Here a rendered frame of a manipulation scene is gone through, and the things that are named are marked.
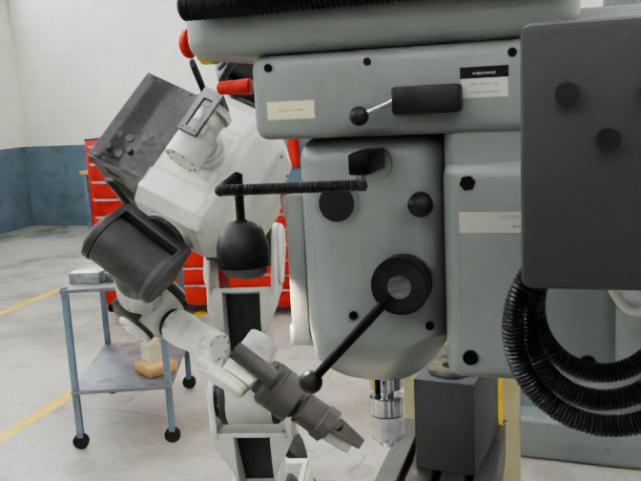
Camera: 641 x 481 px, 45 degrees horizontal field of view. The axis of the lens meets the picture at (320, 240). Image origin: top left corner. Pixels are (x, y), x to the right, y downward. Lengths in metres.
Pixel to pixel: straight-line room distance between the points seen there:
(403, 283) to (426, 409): 0.68
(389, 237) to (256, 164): 0.51
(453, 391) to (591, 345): 0.65
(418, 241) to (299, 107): 0.21
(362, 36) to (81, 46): 11.15
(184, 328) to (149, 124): 0.41
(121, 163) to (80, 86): 10.58
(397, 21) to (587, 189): 0.35
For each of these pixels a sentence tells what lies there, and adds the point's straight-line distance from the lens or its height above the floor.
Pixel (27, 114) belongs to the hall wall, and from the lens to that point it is 12.57.
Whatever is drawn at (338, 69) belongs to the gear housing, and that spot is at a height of 1.71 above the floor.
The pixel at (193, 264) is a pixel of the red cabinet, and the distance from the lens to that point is 6.38.
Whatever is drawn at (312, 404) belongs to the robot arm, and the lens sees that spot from 1.48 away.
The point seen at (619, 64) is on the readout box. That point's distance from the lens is 0.64.
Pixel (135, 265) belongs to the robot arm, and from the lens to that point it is 1.36.
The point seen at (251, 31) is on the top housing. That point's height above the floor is 1.76.
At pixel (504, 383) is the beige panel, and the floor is 0.64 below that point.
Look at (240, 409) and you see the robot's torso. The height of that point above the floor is 1.00.
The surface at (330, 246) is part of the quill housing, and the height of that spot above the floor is 1.50.
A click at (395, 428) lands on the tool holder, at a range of 1.11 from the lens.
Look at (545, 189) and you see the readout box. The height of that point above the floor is 1.60.
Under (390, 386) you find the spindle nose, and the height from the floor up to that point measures 1.29.
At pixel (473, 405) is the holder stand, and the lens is 1.54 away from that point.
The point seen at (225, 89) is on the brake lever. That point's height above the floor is 1.70.
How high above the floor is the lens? 1.68
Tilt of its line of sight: 10 degrees down
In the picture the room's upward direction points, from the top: 3 degrees counter-clockwise
